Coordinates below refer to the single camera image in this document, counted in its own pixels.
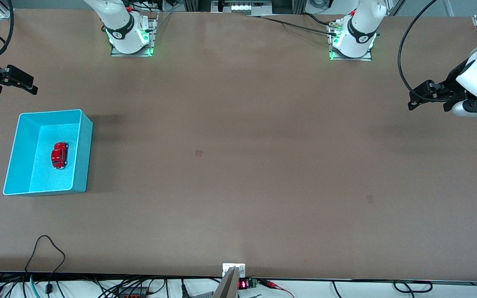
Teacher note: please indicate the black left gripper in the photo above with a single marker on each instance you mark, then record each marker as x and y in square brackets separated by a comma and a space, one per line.
[454, 81]

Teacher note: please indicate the red beetle toy car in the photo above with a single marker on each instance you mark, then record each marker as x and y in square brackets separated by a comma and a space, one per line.
[59, 156]

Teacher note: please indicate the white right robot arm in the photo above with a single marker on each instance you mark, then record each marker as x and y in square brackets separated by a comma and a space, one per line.
[118, 25]

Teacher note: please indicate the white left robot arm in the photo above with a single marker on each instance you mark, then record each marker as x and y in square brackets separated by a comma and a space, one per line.
[358, 29]

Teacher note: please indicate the blue plastic box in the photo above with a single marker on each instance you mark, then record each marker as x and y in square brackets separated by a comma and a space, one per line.
[39, 178]

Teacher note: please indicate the metal rack with lights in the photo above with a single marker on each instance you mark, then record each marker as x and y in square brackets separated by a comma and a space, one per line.
[242, 7]

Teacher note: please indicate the black power strip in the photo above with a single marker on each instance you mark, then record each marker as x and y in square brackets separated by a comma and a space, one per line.
[133, 293]

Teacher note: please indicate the red digit display module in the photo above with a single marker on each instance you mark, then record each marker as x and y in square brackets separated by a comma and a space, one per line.
[243, 284]

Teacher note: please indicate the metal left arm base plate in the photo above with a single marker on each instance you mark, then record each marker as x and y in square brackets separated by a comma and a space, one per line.
[367, 58]

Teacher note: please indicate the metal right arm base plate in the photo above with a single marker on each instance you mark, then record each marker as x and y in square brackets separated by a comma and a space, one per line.
[152, 25]

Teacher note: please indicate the grey camera mount pole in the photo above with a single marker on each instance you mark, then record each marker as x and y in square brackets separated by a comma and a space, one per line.
[228, 285]

